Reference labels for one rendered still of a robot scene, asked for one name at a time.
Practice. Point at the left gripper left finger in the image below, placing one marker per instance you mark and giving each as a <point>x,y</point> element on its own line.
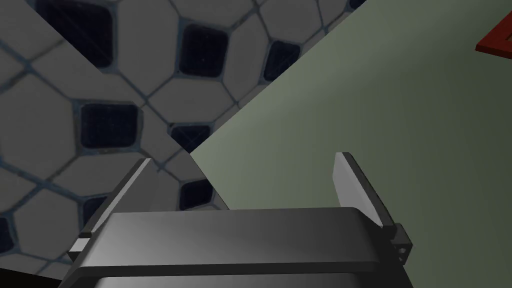
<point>138,188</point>

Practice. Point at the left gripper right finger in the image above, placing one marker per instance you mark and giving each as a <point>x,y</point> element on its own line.
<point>356,186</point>

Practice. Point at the red flat object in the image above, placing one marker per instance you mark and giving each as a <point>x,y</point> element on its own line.
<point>498,40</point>

